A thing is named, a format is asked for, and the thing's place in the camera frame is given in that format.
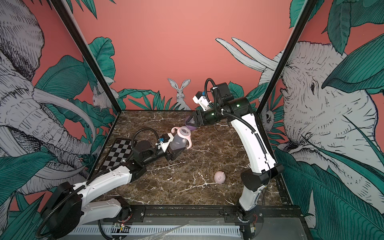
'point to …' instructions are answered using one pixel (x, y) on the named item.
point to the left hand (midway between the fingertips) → (180, 140)
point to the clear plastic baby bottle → (177, 142)
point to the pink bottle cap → (219, 177)
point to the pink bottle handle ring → (184, 131)
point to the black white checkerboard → (119, 152)
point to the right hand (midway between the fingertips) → (190, 119)
